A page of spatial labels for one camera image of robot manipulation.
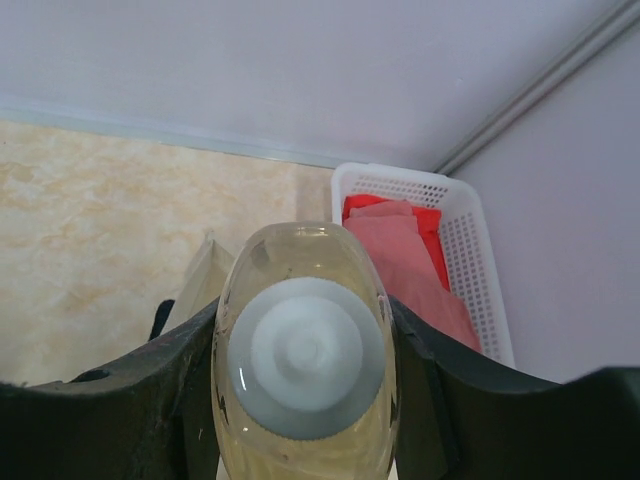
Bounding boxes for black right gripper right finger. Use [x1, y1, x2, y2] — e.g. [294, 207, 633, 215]
[391, 300, 639, 479]

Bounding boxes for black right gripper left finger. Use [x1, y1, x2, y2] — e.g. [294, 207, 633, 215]
[1, 303, 219, 479]

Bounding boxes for clear yellow bottle white cap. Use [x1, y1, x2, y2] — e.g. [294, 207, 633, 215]
[211, 222, 400, 479]

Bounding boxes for white perforated plastic basket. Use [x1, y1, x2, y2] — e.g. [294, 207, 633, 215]
[331, 163, 515, 368]

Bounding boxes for red and pink cloths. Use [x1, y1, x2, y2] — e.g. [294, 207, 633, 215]
[342, 194, 482, 352]

